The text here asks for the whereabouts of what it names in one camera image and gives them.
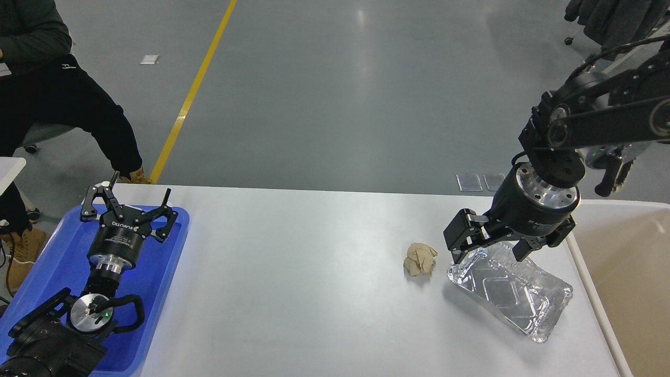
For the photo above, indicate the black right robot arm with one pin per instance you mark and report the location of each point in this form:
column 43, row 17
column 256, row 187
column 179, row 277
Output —
column 593, row 121

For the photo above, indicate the white side table corner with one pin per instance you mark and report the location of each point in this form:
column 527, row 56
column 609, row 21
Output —
column 10, row 169

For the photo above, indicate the blue plastic tray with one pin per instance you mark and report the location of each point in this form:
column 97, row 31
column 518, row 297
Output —
column 64, row 264

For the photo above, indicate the aluminium foil tray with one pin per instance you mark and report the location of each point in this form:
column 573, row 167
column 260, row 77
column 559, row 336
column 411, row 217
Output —
column 520, row 293

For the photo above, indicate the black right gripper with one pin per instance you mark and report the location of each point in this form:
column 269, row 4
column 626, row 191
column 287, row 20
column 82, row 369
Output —
column 525, row 208

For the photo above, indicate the left metal floor plate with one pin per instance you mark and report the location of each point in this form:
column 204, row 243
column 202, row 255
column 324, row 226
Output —
column 469, row 182

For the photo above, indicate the crumpled beige paper ball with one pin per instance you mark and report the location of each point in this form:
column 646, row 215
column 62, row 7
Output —
column 420, row 259

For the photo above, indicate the beige plastic bin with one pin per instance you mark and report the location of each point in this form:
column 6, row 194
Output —
column 622, row 253

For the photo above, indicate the office chair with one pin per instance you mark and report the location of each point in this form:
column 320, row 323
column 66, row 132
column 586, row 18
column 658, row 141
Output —
column 40, row 132

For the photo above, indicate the metal floor plate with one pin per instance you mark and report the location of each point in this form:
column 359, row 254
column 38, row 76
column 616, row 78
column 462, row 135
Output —
column 469, row 182
column 493, row 181

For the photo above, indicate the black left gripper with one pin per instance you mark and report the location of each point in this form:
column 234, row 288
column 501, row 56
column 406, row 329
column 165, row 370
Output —
column 123, row 230

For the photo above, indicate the seated person in dark clothes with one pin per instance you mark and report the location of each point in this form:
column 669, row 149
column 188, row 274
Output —
column 46, row 84

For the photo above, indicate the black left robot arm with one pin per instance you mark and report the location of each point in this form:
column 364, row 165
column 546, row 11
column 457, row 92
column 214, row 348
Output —
column 64, row 336

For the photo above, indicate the dark jacket on rack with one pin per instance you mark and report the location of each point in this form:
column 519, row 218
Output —
column 614, row 23

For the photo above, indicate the right metal floor plate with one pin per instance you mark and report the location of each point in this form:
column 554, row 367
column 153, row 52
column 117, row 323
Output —
column 493, row 181

